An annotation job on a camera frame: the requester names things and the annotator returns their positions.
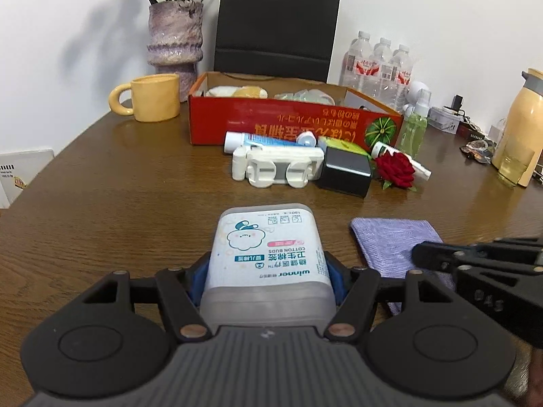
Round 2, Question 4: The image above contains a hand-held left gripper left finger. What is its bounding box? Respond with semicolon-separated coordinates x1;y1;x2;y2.
82;251;213;342

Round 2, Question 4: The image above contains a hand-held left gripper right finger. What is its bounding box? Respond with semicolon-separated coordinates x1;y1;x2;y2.
324;252;459;342

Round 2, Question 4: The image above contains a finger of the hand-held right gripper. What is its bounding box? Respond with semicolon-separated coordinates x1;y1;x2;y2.
411;241;543;273
469;236;543;251

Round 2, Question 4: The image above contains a purple drawstring pouch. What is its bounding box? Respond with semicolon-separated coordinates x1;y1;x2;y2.
350;217;456;315

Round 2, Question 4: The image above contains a cotton swab box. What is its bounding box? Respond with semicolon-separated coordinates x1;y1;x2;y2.
199;203;336;328

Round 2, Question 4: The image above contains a red rose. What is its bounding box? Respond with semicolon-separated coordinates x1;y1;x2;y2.
373;151;418;191

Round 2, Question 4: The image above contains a black box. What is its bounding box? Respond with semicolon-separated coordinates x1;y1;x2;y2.
318;145;373;198

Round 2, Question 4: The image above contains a white plastic gadget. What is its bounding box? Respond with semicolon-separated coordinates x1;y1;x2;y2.
232;144;325;190

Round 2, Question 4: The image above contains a blue and white toothpaste tube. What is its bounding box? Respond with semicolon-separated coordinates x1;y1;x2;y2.
224;131;306;153

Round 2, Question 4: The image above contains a red cardboard box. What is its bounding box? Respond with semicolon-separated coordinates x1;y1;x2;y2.
188;72;404;152

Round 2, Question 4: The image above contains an iridescent plastic bag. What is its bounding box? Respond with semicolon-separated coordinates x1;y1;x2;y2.
274;88;336;106

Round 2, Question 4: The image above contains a white and yellow plush toy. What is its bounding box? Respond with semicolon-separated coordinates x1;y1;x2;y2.
205;85;269;99

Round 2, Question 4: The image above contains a clear glass cup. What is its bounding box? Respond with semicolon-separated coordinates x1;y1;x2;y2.
498;153;536;186

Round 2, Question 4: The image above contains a crumpled snack wrapper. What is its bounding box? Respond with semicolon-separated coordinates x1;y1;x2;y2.
460;140;497;164

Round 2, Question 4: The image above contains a white spray bottle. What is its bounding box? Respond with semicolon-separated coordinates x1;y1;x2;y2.
370;142;432;181

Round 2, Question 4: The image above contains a dark flat box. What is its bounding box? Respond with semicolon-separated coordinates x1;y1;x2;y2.
458;125;488;141

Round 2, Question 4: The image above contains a green spray bottle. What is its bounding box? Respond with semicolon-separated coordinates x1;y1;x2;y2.
397;91;430;157

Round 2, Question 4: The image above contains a yellow thermos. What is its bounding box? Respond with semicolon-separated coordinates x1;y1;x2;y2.
492;68;543;187

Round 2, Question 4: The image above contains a green tissue pack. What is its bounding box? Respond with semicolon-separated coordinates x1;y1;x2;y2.
318;137;370;156

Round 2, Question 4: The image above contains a white round device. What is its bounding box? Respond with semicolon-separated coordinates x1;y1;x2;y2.
403;80;433;115

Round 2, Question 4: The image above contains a clear water bottle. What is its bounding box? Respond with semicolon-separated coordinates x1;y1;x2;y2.
339;31;375;92
371;37;394;99
390;44;414;109

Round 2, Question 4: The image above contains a yellow mug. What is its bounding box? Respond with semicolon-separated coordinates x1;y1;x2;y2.
109;74;181;123

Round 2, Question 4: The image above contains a white paper box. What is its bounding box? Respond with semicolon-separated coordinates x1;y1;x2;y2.
0;148;55;209

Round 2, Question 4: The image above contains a black paper bag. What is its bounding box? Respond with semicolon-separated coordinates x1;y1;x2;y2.
214;0;342;84

